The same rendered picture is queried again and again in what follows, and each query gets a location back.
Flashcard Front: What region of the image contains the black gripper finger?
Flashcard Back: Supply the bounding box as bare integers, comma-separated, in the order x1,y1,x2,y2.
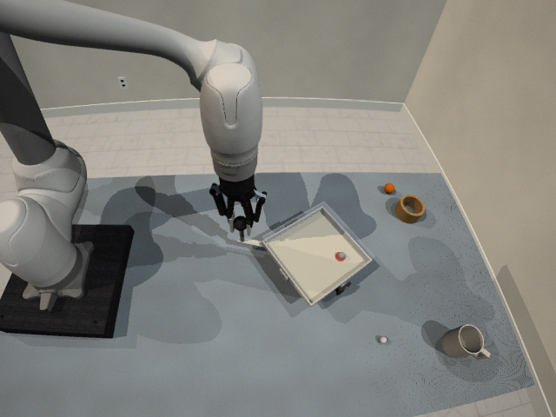
239,189,267,236
209,183,235,233

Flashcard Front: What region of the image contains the grey mug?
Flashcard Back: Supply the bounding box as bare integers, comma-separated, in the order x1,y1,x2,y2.
442,324,490,360

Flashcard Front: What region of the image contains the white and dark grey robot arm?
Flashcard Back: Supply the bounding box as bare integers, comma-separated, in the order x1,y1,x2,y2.
0,0,262,313

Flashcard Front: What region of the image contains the brown tape roll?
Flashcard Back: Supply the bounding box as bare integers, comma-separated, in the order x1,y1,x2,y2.
395,195,425,224

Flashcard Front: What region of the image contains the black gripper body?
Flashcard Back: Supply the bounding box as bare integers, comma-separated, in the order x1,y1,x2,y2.
219,174,256,202

